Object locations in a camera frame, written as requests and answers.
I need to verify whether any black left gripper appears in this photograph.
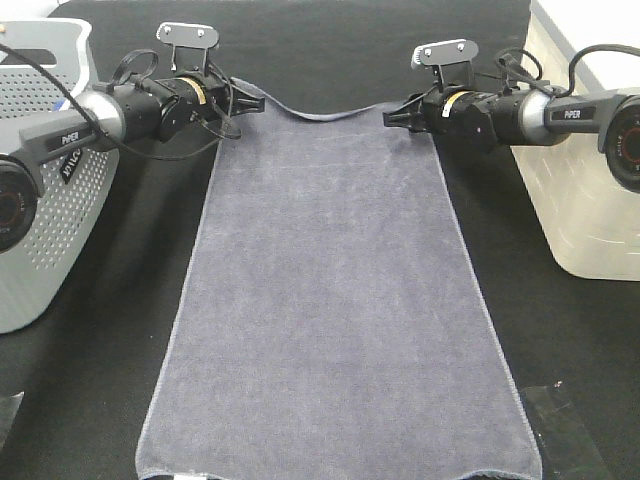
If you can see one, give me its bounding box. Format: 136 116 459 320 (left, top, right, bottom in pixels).
199 74 265 120

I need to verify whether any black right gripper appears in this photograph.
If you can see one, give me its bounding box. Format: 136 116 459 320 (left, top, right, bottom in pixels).
382 89 447 135

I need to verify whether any grey towel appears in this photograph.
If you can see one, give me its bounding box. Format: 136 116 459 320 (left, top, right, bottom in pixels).
135 98 543 479

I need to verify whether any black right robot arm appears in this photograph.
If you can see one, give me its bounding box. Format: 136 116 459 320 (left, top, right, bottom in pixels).
383 87 639 192

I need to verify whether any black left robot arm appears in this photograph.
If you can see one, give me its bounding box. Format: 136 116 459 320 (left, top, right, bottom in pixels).
1 73 265 251

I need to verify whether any grey perforated laundry basket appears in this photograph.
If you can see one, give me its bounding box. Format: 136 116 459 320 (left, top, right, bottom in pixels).
1 18 119 333

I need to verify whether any cream storage bin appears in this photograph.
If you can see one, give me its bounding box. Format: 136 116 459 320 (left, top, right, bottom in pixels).
513 1 639 281

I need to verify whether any black table mat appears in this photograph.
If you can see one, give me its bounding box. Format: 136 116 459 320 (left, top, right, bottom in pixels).
1 1 639 479

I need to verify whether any clear tape strip right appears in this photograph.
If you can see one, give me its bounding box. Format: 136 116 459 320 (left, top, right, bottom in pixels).
520 381 613 480

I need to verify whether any clear tape strip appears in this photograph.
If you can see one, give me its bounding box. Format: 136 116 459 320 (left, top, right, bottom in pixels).
0 392 24 449
520 381 613 480

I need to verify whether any clear tape strip left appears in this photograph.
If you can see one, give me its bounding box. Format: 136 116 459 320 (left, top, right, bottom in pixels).
0 392 24 449

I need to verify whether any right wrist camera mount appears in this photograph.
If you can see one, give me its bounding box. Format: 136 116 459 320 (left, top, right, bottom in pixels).
410 39 479 92

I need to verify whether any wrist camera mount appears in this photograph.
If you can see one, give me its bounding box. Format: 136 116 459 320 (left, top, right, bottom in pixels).
410 39 479 92
156 21 220 73

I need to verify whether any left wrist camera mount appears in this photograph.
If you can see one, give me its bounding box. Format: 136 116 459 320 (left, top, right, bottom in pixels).
156 21 220 73

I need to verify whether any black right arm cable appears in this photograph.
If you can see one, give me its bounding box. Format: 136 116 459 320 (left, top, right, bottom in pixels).
494 43 640 99

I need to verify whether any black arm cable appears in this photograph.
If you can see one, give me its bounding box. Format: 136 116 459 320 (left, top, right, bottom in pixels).
0 42 244 162
494 43 640 99

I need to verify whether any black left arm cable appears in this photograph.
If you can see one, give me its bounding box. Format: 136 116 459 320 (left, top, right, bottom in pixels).
0 42 244 162

